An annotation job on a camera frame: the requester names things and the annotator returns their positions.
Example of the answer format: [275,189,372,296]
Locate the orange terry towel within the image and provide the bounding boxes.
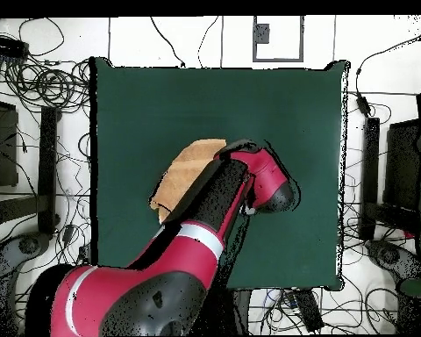
[149,138,228,224]

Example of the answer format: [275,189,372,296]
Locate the dark green table cloth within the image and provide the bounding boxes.
[89,57,350,297]

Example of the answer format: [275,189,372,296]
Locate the wide black power strip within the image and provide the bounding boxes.
[293,289,325,333]

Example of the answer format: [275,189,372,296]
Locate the dark grey square plate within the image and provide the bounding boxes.
[255,23,270,45]

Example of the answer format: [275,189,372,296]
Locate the black power adapter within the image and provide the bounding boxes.
[356,95,372,117]

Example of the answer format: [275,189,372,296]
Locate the dark wheeled stand base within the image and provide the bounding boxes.
[366,240,421,282]
[0,233,52,282]

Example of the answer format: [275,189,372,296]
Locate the black box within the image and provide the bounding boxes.
[0,99,19,188]
[383,118,421,212]

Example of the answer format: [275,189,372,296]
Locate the long black power strip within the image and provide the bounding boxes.
[0,34,30,59]

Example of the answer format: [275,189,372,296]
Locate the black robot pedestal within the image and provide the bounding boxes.
[210,289,252,336]

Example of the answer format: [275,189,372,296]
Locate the grey floor frame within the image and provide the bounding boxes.
[252,15,305,63]

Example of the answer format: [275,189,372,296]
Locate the thin black cable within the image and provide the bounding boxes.
[196,15,220,68]
[149,16,186,68]

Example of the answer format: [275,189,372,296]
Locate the black cable coil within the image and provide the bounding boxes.
[0,52,91,113]

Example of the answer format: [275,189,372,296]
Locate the looped black cable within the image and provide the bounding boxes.
[18,18,65,57]

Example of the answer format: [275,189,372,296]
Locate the long black cable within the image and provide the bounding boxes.
[354,20,421,96]

